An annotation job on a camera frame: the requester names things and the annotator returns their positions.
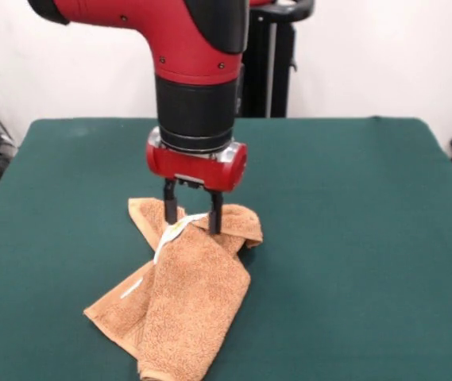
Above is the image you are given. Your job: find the tan terry towel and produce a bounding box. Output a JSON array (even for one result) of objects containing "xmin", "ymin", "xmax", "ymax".
[{"xmin": 83, "ymin": 197, "xmax": 265, "ymax": 381}]

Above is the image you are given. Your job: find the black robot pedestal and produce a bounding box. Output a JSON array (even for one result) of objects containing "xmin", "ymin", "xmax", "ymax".
[{"xmin": 241, "ymin": 0, "xmax": 315, "ymax": 119}]

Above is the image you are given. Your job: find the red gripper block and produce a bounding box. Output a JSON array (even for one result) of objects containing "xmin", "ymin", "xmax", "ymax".
[{"xmin": 145, "ymin": 126, "xmax": 249, "ymax": 236}]

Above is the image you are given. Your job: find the dark green table cloth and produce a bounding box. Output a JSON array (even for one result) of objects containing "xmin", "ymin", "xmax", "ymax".
[{"xmin": 0, "ymin": 116, "xmax": 452, "ymax": 381}]

